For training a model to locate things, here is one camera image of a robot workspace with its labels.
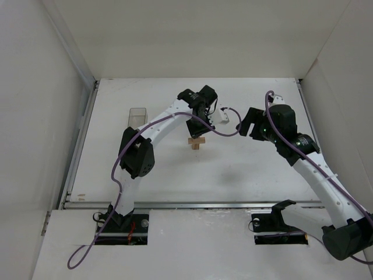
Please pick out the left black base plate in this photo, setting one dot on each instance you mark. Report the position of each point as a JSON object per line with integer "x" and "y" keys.
{"x": 134, "y": 232}

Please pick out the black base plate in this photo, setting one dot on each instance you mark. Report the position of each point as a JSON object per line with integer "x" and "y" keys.
{"x": 134, "y": 232}
{"x": 269, "y": 228}

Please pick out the aluminium rail right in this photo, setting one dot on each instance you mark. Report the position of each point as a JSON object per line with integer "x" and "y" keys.
{"x": 298, "y": 82}

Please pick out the aluminium rail left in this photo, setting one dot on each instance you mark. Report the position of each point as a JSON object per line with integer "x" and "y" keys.
{"x": 77, "y": 145}

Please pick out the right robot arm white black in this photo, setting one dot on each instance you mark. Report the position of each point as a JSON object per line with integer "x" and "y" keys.
{"x": 348, "y": 228}

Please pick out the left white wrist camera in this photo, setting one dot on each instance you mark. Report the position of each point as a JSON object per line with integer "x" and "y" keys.
{"x": 218, "y": 117}

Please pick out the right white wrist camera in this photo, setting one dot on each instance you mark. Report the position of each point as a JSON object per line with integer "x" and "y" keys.
{"x": 275, "y": 99}

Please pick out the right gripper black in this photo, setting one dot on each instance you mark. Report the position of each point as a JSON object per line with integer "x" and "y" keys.
{"x": 253, "y": 123}

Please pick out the clear plastic box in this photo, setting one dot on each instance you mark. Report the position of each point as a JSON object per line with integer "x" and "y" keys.
{"x": 137, "y": 117}

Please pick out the light wood long block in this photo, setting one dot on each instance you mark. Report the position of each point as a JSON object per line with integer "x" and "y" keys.
{"x": 195, "y": 141}

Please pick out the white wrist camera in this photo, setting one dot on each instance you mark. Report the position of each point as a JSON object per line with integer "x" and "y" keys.
{"x": 218, "y": 117}
{"x": 275, "y": 99}

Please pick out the aluminium rail front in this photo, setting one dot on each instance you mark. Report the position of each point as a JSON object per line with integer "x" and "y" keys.
{"x": 175, "y": 205}

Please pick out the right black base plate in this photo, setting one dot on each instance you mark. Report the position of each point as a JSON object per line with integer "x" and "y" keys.
{"x": 269, "y": 228}

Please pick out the striped dark wood block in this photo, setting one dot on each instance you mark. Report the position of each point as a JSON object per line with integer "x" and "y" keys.
{"x": 195, "y": 146}

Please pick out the aluminium rail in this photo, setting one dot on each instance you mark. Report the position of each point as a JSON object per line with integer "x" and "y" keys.
{"x": 298, "y": 82}
{"x": 175, "y": 205}
{"x": 77, "y": 145}

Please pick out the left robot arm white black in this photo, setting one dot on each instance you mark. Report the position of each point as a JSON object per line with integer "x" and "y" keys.
{"x": 136, "y": 152}

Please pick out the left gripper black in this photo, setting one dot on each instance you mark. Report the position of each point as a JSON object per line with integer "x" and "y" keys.
{"x": 197, "y": 128}

